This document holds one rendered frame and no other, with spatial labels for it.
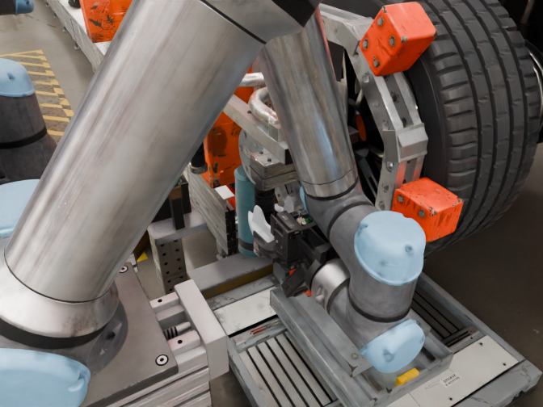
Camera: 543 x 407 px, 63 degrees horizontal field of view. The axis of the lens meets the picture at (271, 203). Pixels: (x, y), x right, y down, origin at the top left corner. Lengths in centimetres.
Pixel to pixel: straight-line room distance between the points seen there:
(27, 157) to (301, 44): 68
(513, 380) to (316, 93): 131
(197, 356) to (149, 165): 43
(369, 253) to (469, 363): 117
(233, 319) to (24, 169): 90
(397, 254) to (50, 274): 32
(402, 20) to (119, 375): 64
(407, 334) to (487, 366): 109
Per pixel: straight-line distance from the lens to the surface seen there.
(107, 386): 61
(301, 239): 65
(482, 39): 90
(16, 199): 53
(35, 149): 100
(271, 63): 46
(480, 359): 165
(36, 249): 35
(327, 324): 141
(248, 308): 164
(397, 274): 49
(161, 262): 171
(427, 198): 79
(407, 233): 49
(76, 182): 32
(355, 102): 101
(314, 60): 46
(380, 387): 136
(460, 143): 81
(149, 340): 63
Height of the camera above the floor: 131
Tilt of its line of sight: 35 degrees down
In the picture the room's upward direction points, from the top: straight up
